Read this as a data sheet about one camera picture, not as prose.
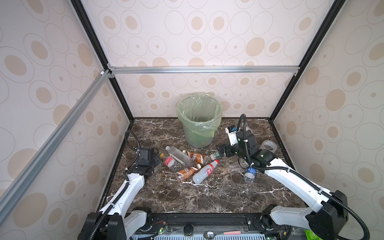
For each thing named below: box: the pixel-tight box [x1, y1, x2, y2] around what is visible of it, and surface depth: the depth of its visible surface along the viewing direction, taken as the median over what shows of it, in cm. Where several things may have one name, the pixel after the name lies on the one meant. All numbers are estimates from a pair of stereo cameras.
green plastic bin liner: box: [176, 93, 223, 137], surface depth 96 cm
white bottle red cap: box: [192, 159, 220, 185], surface depth 88 cm
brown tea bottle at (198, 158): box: [182, 150, 204, 165], surface depth 94 cm
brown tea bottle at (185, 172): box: [176, 163, 202, 182], surface depth 87 cm
